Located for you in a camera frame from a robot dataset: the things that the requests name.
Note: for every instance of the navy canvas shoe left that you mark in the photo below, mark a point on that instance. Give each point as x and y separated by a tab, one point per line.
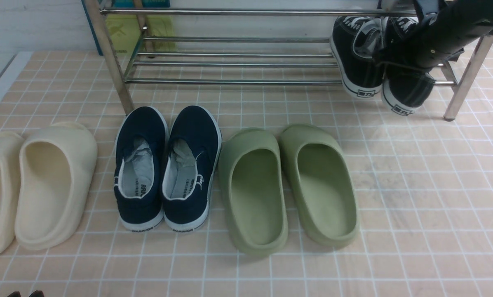
137	180

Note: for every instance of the green slipper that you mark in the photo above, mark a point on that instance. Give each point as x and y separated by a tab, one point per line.
250	178
319	178

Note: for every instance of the cream slipper far left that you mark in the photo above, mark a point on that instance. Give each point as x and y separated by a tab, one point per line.
10	180

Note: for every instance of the black canvas sneaker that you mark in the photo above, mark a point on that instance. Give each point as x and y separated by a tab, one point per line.
353	41
403	90

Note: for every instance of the navy canvas shoe right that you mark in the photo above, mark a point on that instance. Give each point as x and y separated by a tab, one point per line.
192	153

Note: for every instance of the cream slipper right one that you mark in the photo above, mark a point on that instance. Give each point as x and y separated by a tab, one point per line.
57	164

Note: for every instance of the green slipper left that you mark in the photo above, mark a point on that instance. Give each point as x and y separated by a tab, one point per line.
250	178

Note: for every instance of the green slipper right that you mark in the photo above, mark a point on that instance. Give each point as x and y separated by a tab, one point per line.
319	178

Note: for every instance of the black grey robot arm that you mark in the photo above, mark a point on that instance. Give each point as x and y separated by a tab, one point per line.
443	29

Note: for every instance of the navy canvas shoe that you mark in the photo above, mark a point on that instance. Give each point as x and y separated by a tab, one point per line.
192	153
137	180

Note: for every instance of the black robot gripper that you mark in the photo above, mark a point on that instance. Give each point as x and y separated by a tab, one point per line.
442	30

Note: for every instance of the teal yellow book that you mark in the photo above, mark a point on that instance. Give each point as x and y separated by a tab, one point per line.
124	29

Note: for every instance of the metal shoe rack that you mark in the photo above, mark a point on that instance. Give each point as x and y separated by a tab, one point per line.
458	71

